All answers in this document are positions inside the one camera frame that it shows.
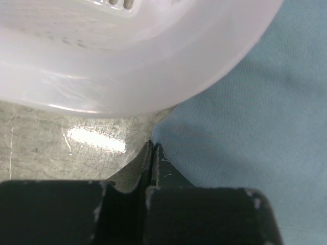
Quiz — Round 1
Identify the white perforated plastic basket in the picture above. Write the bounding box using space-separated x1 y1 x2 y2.
1 1 282 118

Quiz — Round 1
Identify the blue-grey t shirt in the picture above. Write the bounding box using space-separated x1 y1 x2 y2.
152 1 326 244

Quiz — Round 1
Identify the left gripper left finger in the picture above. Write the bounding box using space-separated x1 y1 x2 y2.
1 141 153 244

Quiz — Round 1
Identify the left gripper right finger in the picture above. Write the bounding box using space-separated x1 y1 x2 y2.
144 144 283 244

